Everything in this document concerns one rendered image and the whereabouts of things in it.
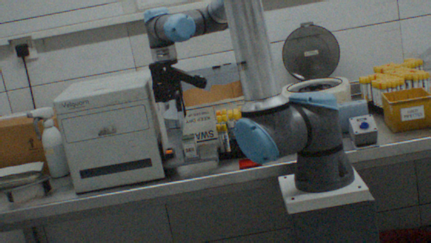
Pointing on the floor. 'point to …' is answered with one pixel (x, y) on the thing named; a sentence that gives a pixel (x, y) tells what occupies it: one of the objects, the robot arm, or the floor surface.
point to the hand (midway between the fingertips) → (185, 123)
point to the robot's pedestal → (336, 224)
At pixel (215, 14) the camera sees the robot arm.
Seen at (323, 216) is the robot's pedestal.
